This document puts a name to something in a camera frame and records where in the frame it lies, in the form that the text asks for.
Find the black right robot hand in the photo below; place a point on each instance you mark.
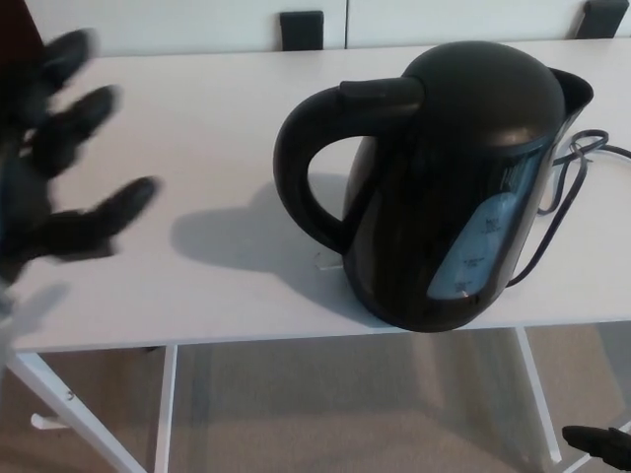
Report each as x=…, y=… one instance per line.
x=599, y=449

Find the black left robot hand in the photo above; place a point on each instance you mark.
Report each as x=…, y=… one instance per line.
x=59, y=231

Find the black electric kettle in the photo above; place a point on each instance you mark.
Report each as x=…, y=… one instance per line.
x=439, y=197

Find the dark chair backrest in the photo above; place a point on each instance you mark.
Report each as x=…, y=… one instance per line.
x=599, y=19
x=301, y=30

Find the white table frame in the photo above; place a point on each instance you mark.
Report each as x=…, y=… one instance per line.
x=162, y=409

